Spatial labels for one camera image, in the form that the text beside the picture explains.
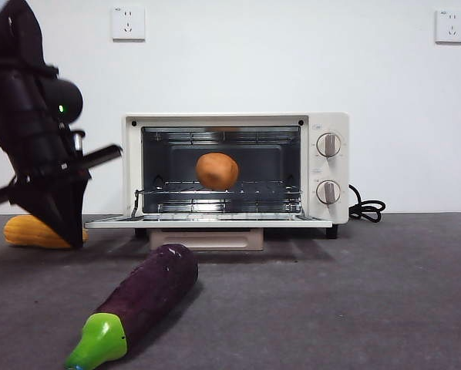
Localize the glass oven door beige handle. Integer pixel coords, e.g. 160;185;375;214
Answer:
84;214;334;252

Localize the brown potato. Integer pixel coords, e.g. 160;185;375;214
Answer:
194;152;240;192

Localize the beige oven knob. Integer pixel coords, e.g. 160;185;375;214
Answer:
315;179;342;205
315;133;342;158

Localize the white toaster oven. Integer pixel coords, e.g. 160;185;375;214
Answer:
84;112;350;252

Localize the yellow corn cob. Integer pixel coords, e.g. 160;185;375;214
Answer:
3;214;89;250

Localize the purple eggplant green stem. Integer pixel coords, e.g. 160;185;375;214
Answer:
63;243;200;370

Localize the wrist camera with silver lens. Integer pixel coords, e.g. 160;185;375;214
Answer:
62;129;87;159

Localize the metal wire oven rack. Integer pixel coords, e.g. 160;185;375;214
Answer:
136;180;305;213

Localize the white wall socket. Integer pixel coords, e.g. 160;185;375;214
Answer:
434;9;461;45
112;6;146;42

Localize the black oven power cable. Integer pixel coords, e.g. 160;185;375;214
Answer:
348;183;388;224

